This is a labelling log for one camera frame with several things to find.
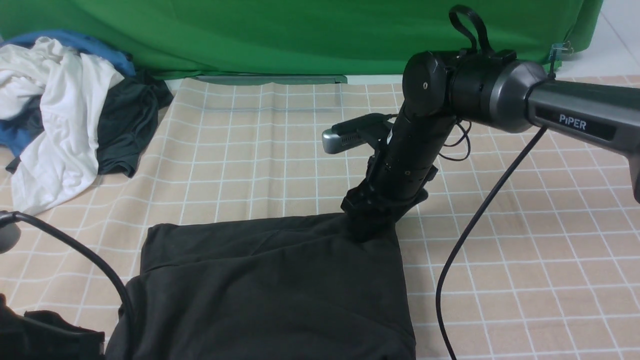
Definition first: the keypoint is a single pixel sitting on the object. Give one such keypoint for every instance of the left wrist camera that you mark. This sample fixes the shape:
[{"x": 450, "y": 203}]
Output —
[{"x": 10, "y": 233}]

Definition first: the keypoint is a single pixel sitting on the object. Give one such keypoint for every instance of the beige checkered tablecloth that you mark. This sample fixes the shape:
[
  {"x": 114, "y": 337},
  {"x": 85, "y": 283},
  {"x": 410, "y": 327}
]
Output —
[{"x": 550, "y": 272}]

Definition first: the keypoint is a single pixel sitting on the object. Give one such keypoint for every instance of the blue binder clip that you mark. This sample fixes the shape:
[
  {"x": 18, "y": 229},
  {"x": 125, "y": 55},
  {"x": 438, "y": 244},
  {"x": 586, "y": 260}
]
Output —
[{"x": 559, "y": 49}]

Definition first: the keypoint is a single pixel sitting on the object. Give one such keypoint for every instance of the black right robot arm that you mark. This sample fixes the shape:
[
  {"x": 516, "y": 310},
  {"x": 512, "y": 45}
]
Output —
[{"x": 441, "y": 89}]

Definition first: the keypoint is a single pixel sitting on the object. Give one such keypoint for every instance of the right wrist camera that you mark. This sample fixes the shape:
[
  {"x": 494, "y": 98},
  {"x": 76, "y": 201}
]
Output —
[{"x": 366, "y": 129}]

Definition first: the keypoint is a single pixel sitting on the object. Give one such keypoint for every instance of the green metal bar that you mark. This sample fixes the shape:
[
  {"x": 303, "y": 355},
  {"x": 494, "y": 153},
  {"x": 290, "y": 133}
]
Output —
[{"x": 263, "y": 79}]

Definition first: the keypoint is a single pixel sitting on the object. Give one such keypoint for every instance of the dark gray long-sleeved shirt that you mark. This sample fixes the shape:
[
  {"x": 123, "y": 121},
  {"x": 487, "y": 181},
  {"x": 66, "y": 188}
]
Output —
[{"x": 294, "y": 288}]

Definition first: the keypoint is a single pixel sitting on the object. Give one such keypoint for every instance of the white crumpled shirt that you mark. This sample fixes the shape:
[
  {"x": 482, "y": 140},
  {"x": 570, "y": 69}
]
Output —
[{"x": 61, "y": 162}]

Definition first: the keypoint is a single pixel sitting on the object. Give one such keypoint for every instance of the green backdrop cloth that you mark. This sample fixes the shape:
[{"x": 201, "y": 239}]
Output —
[{"x": 182, "y": 38}]

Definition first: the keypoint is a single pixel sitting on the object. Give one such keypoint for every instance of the blue crumpled garment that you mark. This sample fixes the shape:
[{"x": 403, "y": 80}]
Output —
[{"x": 75, "y": 47}]

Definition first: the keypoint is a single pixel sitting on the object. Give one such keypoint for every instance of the dark teal crumpled shirt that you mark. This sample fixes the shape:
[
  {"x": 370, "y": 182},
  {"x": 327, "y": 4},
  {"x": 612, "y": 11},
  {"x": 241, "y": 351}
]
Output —
[{"x": 129, "y": 120}]

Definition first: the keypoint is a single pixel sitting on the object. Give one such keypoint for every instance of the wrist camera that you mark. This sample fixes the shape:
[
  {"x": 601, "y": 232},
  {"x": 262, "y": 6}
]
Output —
[
  {"x": 10, "y": 233},
  {"x": 366, "y": 129}
]

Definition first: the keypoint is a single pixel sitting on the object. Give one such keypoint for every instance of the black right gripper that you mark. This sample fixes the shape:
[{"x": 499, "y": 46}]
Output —
[{"x": 396, "y": 174}]

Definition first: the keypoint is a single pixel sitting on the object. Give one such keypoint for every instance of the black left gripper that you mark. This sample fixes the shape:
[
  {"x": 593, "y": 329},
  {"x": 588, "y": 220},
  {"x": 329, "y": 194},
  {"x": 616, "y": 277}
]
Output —
[{"x": 44, "y": 335}]

